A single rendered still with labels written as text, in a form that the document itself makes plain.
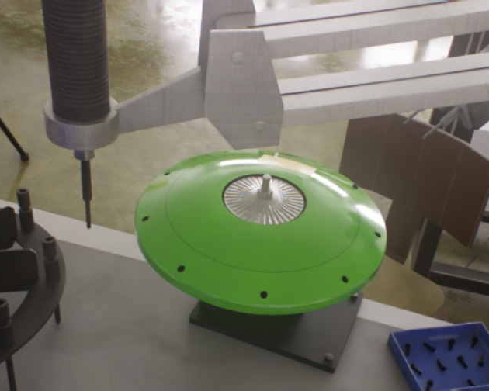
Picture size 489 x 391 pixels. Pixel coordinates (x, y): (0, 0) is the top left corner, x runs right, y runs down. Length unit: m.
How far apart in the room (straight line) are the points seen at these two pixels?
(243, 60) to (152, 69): 3.08
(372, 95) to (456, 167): 0.99
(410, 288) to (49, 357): 0.82
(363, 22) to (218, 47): 0.10
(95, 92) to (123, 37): 3.35
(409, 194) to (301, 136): 1.59
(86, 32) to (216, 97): 0.09
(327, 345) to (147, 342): 0.23
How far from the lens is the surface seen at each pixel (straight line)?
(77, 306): 1.03
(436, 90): 0.56
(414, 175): 1.60
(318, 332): 1.00
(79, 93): 0.52
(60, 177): 2.85
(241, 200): 0.91
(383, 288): 1.54
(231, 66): 0.50
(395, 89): 0.56
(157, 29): 3.96
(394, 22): 0.52
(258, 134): 0.53
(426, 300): 1.55
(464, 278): 2.37
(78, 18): 0.50
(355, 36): 0.52
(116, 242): 1.12
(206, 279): 0.84
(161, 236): 0.89
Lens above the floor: 1.64
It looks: 37 degrees down
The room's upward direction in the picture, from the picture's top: 7 degrees clockwise
